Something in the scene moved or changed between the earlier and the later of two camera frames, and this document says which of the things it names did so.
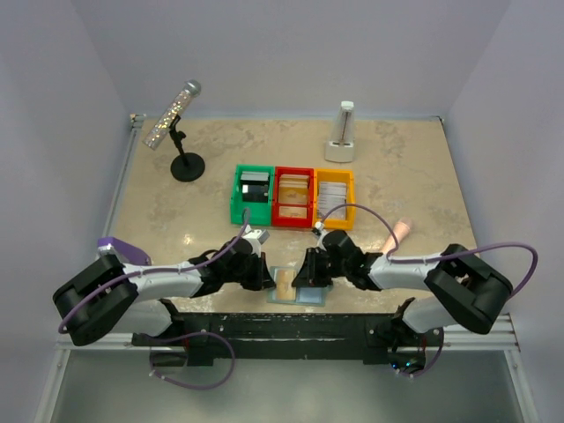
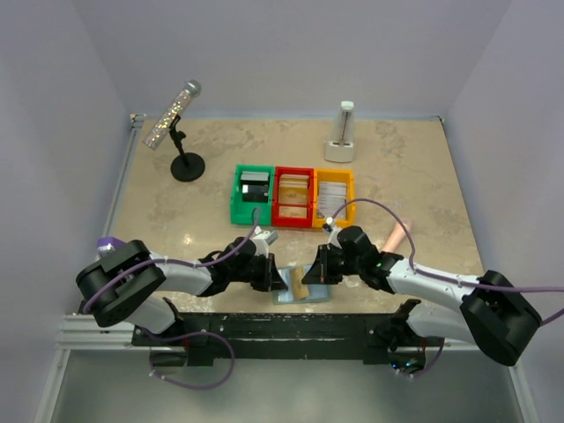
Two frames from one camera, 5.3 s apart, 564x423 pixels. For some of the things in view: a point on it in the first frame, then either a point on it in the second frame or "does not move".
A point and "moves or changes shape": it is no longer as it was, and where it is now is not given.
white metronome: [341, 148] does not move
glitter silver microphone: [177, 107] does not move
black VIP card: [255, 193] does not move
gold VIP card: [285, 291] moves or changes shape
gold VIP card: [293, 211] does not move
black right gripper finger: [302, 278] to [315, 274]
